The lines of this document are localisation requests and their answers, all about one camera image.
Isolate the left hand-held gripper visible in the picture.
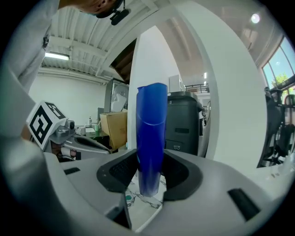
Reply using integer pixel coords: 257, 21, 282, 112
26, 100, 112, 155

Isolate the marble pattern sink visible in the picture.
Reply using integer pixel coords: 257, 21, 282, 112
125, 172, 167, 232

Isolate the blue plastic tube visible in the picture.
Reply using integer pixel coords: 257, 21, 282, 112
136, 82, 169, 198

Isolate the person's left hand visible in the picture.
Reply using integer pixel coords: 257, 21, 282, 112
51, 141, 78, 160

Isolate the long ceiling light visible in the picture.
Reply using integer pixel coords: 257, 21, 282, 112
44, 52, 70, 61

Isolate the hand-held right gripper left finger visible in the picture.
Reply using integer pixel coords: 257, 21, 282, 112
43, 148, 139, 230

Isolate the person's face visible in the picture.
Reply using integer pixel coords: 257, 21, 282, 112
58, 0, 123, 18

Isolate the black head-worn camera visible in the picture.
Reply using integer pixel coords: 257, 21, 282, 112
110, 8, 131, 26

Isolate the large cardboard box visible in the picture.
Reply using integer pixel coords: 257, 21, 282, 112
99, 108, 129, 151

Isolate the grey metal cabinet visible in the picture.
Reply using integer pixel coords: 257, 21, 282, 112
104, 78, 130, 114

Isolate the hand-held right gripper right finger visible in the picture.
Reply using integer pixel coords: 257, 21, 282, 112
142, 149, 289, 236

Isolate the large black machine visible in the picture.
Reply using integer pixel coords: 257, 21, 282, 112
166, 91, 204, 157

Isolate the person's grey shirt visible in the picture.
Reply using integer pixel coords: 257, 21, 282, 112
0, 0, 61, 139

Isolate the black speckled table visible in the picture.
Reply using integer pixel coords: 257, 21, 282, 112
75, 129, 112, 148

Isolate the black office chair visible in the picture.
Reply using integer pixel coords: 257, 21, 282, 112
257, 87, 295, 168

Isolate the window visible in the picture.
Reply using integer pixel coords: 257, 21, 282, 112
261, 36, 295, 95

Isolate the white rectangular tray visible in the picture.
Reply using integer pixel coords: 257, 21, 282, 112
77, 126, 95, 135

